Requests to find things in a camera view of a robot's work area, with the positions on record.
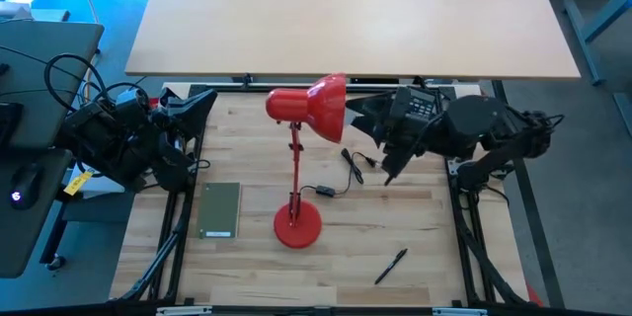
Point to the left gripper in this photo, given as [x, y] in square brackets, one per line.
[173, 163]

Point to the red corner bracket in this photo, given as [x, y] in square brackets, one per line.
[533, 297]
[153, 103]

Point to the grey metal desk frame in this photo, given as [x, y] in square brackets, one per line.
[582, 44]

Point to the silver metal bracket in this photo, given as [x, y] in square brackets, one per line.
[182, 311]
[459, 312]

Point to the black computer mouse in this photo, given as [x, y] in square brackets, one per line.
[24, 190]

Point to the white box with logo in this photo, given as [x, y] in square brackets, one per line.
[99, 186]

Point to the yellow tag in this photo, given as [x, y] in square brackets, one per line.
[79, 182]

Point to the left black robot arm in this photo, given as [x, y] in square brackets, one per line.
[99, 138]

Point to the black leg with caster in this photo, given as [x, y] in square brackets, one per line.
[56, 261]

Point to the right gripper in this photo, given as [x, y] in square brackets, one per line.
[405, 133]

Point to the green notebook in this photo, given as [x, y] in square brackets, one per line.
[217, 210]

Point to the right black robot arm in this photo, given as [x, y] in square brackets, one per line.
[474, 118]

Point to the black calculator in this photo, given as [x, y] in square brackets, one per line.
[423, 103]

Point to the red desk lamp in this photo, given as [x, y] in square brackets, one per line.
[316, 106]

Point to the dark grey side desk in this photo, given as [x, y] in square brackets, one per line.
[29, 74]

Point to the white lightbulb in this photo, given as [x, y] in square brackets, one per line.
[352, 117]

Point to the black pen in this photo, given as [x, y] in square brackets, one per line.
[391, 266]

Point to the large wooden desk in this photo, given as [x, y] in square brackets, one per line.
[345, 20]

